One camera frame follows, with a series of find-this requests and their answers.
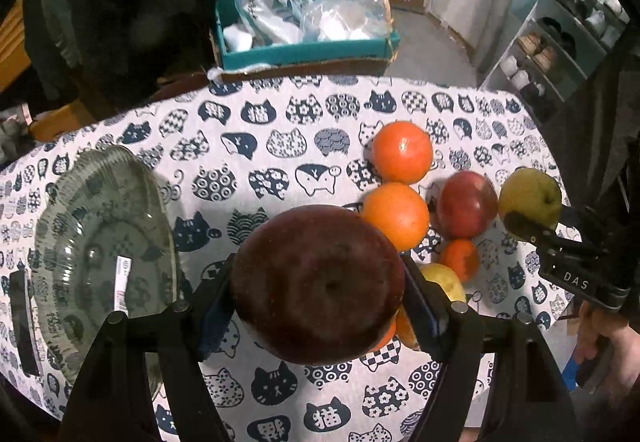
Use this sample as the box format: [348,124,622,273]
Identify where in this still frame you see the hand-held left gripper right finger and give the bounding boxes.
[400,254,581,442]

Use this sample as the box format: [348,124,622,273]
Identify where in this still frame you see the dark hanging clothes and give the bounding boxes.
[25,0,233,107]

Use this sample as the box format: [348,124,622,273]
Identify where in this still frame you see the medium tangerine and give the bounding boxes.
[375,304,421,353]

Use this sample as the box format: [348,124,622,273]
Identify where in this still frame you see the group of shoes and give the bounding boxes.
[500,0,626,97]

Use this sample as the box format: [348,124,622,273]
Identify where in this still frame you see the green-yellow apple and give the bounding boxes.
[498,168,563,230]

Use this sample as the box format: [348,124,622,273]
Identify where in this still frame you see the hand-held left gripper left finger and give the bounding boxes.
[60,252,237,442]

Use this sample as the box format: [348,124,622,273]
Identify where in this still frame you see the wooden chair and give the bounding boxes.
[30,72,211,143]

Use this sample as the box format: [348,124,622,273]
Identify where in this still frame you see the large orange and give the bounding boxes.
[361,182,431,253]
[371,121,434,184]

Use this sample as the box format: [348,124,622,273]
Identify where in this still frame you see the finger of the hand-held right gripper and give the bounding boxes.
[559,205,601,225]
[504,212,557,247]

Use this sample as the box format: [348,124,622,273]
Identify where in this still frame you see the wooden louvered door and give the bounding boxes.
[0,0,31,87]

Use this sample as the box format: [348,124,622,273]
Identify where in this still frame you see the grey jacket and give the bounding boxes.
[0,117,32,163]

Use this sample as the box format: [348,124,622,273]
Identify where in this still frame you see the grey shoe rack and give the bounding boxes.
[480,0,631,123]

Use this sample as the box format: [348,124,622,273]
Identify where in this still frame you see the person's right hand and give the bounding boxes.
[575,303,640,393]

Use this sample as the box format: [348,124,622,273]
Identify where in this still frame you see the teal cardboard box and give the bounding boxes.
[214,0,402,72]

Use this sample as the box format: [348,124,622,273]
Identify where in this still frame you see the ribbed glass bowl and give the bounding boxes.
[34,145,181,373]

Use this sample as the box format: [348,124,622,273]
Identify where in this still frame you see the large red apple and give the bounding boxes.
[230,205,406,365]

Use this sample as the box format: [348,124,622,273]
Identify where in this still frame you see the clear plastic bag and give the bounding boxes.
[300,0,396,42]

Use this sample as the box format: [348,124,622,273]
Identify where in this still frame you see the cat print tablecloth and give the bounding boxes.
[0,74,583,442]

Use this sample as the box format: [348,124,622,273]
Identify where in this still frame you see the small tangerine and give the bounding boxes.
[439,238,480,283]

